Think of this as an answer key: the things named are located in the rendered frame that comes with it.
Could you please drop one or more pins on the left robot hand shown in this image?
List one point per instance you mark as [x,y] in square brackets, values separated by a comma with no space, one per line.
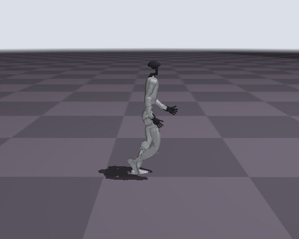
[171,110]

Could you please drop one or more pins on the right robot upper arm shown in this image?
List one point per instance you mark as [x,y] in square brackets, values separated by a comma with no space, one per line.
[152,84]

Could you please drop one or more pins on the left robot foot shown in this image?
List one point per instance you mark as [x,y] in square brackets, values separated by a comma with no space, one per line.
[141,172]

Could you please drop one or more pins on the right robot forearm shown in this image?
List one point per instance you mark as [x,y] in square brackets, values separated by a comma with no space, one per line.
[148,107]

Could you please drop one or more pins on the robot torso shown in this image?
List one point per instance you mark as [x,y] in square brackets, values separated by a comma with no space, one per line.
[153,95]

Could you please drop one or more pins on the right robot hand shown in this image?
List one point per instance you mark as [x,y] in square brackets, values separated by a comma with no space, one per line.
[156,121]

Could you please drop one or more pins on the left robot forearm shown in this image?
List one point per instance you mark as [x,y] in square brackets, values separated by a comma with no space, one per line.
[160,105]

